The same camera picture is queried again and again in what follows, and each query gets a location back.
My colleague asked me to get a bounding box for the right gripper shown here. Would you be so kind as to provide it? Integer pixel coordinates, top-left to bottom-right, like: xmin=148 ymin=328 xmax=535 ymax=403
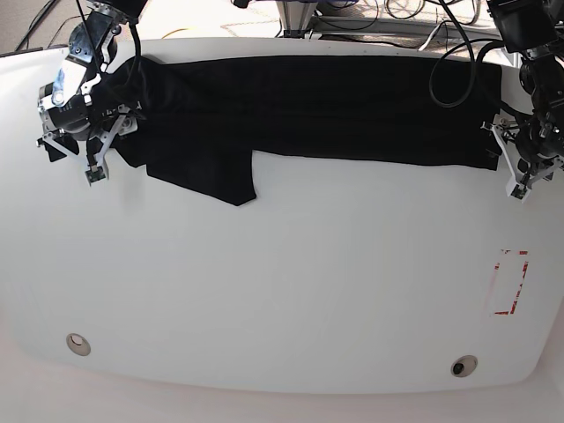
xmin=36 ymin=104 xmax=142 ymax=170

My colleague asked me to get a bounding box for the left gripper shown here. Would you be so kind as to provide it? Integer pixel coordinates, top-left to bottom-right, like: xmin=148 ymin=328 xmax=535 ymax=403
xmin=481 ymin=115 xmax=563 ymax=189

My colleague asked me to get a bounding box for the black t-shirt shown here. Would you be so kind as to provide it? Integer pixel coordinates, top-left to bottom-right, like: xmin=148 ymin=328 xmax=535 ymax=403
xmin=107 ymin=56 xmax=502 ymax=206

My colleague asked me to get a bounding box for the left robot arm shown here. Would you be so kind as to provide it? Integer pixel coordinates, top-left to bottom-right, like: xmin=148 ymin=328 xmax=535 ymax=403
xmin=434 ymin=1 xmax=563 ymax=201

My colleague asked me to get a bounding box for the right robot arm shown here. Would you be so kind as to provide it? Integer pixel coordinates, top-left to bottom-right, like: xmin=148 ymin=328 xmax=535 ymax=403
xmin=37 ymin=1 xmax=146 ymax=183

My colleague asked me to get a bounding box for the red tape rectangle marking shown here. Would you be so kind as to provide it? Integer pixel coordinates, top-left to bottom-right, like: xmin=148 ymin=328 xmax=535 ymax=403
xmin=488 ymin=249 xmax=530 ymax=315

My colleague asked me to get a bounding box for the left table grommet hole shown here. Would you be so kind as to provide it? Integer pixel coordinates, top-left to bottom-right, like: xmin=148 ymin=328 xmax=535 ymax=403
xmin=66 ymin=333 xmax=92 ymax=357

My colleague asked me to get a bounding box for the table grommet hole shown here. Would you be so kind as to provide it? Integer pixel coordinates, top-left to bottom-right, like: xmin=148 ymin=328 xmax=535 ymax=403
xmin=450 ymin=355 xmax=479 ymax=378
xmin=66 ymin=333 xmax=92 ymax=357

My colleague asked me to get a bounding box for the right table grommet hole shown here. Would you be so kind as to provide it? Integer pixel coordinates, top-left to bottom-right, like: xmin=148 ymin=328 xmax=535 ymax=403
xmin=450 ymin=355 xmax=479 ymax=378

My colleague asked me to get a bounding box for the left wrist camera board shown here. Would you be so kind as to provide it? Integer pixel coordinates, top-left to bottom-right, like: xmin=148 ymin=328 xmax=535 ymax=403
xmin=506 ymin=179 xmax=530 ymax=203

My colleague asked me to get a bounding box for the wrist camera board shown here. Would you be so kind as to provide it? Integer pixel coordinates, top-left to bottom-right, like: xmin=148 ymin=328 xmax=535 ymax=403
xmin=506 ymin=179 xmax=530 ymax=203
xmin=85 ymin=165 xmax=108 ymax=186

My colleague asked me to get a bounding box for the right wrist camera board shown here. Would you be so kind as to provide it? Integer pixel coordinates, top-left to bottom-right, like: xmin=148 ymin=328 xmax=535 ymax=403
xmin=85 ymin=165 xmax=108 ymax=186

